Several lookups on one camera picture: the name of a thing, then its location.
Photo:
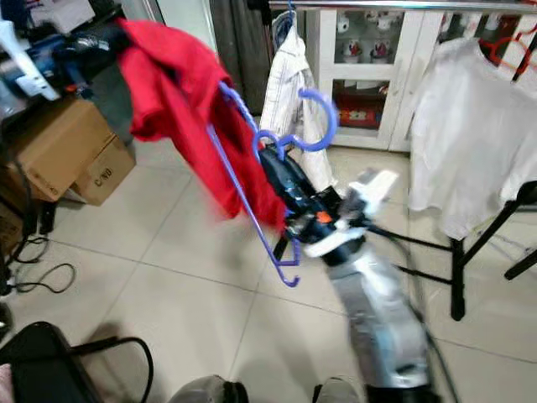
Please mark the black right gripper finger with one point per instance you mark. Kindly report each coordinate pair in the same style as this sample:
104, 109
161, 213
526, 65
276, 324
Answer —
294, 176
279, 188

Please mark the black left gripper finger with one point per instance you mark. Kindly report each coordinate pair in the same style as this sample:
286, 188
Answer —
106, 54
111, 35

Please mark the purple plastic hanger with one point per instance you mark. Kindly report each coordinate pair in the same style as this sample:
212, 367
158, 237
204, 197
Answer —
333, 122

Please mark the red t-shirt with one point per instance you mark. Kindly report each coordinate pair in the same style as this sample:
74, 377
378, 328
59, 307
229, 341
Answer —
176, 92

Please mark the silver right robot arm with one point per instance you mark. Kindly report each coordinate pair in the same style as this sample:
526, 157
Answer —
377, 311

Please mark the blue plastic hanger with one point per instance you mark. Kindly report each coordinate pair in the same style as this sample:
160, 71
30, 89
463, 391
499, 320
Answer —
289, 17

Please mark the plain cardboard box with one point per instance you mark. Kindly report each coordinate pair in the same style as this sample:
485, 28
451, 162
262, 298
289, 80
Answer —
59, 134

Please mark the red packaged box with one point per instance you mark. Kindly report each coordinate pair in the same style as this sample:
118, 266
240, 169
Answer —
357, 113

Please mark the white striped button shirt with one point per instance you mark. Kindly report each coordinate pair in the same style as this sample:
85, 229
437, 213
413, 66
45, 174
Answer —
289, 75

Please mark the metal clothes rack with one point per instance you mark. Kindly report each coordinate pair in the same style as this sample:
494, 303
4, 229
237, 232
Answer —
458, 277

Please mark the white glass-door cabinet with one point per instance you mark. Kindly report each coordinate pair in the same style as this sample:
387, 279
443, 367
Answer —
396, 50

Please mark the white t-shirt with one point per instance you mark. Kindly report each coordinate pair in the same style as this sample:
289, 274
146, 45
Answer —
461, 126

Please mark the grey robot right leg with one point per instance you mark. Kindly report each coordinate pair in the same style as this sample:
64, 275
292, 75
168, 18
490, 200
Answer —
336, 393

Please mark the grey robot leg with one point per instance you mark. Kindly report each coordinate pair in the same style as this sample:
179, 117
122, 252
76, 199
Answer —
336, 393
205, 391

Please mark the grey robot left leg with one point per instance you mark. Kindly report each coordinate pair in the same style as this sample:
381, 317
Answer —
205, 391

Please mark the black padded chair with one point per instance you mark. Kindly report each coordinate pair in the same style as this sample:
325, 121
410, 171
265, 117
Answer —
42, 369

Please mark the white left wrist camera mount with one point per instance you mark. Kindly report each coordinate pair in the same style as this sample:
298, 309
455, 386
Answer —
29, 71

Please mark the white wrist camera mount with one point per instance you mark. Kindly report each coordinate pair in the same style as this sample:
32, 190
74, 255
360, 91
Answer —
29, 71
373, 189

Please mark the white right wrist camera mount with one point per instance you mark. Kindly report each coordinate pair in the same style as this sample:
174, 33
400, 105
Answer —
373, 189

